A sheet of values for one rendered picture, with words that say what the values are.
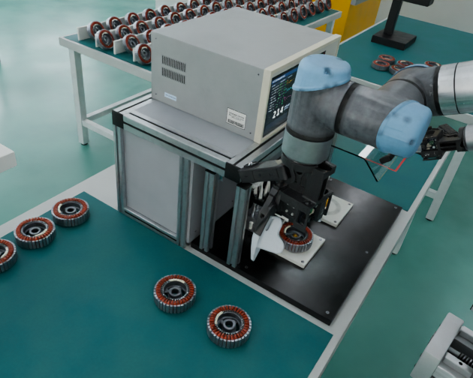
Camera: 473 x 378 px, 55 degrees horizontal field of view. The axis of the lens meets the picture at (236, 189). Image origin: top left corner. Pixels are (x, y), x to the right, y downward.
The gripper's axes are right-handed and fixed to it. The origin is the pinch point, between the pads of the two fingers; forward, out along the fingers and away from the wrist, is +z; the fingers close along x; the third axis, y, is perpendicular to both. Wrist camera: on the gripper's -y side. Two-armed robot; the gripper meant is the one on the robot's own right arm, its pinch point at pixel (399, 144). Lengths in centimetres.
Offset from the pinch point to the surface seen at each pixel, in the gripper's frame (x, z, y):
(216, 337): 17, 24, 77
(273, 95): -31, 14, 38
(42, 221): -16, 80, 77
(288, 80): -32.2, 13.0, 30.7
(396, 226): 30.6, 7.6, -1.2
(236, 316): 17, 25, 68
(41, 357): 5, 51, 104
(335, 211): 18.0, 22.6, 9.9
